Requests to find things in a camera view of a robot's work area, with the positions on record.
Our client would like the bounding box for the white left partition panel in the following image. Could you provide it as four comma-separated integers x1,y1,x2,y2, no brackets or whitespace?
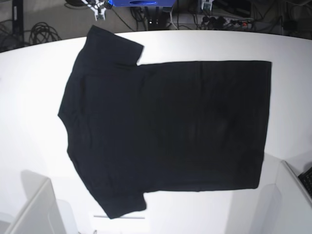
0,170,79,234

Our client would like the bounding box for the black T-shirt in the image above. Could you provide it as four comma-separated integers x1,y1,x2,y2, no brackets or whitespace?
58,26,272,219

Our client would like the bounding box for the coiled black cable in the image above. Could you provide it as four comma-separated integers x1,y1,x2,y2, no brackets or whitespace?
28,21,63,45

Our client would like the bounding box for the blue box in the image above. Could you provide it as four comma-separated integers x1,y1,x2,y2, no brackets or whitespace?
108,0,176,7

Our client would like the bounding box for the white right partition panel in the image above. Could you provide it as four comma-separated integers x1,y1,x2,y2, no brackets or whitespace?
250,161,312,234

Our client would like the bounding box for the black keyboard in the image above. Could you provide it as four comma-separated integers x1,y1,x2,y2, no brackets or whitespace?
298,168,312,197

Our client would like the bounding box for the white power strip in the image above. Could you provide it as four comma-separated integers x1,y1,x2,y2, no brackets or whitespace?
201,16,254,28

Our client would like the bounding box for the white partition panel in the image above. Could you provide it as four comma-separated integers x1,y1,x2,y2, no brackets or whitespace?
0,170,79,234
250,161,312,234

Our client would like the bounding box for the white table slot plate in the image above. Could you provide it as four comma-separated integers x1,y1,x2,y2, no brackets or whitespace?
93,214,145,219

